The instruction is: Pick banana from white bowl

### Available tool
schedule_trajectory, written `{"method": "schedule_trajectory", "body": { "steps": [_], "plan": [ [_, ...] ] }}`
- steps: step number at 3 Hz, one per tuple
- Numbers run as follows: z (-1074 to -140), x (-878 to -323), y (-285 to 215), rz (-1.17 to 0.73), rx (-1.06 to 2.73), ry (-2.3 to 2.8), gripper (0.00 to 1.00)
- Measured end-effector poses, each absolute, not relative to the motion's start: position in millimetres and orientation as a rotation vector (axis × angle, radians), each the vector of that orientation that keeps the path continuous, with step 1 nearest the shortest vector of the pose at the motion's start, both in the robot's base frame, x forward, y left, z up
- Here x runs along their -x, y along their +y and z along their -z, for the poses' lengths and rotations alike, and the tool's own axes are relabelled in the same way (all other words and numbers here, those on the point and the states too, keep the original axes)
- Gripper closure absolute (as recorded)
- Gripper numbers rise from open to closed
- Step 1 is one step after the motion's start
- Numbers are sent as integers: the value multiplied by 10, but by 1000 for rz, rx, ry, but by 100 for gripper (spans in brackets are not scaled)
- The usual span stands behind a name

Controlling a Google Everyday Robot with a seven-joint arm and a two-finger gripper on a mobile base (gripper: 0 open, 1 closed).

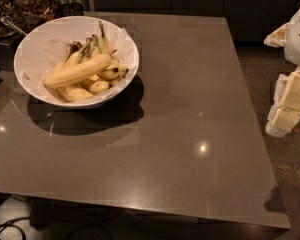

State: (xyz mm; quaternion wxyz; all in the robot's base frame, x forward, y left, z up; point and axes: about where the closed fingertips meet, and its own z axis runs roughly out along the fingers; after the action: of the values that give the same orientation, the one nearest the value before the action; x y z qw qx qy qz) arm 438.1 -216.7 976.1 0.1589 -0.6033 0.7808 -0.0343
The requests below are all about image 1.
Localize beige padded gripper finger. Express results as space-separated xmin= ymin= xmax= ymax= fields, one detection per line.
xmin=264 ymin=23 xmax=288 ymax=48
xmin=265 ymin=66 xmax=300 ymax=137

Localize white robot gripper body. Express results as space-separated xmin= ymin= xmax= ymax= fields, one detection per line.
xmin=284 ymin=9 xmax=300 ymax=66

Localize large yellow top banana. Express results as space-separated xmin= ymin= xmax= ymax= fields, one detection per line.
xmin=43 ymin=54 xmax=111 ymax=88

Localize yellow banana with black spot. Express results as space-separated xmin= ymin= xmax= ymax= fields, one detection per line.
xmin=98 ymin=65 xmax=129 ymax=80

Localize greenish banana bunch with stems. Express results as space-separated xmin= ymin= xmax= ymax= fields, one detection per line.
xmin=65 ymin=22 xmax=116 ymax=66

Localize small yellow banana middle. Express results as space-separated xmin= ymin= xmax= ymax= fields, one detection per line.
xmin=88 ymin=80 xmax=110 ymax=95

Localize yellow banana bottom of bowl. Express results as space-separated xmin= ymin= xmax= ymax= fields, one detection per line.
xmin=57 ymin=85 xmax=93 ymax=102

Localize white ceramic bowl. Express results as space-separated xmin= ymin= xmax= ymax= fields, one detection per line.
xmin=13 ymin=15 xmax=140 ymax=110

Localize dark bowl of snacks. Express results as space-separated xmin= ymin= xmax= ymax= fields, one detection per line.
xmin=0 ymin=0 xmax=63 ymax=40

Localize metal spoon handle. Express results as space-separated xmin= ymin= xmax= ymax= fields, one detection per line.
xmin=1 ymin=16 xmax=27 ymax=36

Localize black cables on floor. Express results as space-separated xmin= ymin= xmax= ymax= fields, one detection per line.
xmin=0 ymin=215 xmax=28 ymax=240

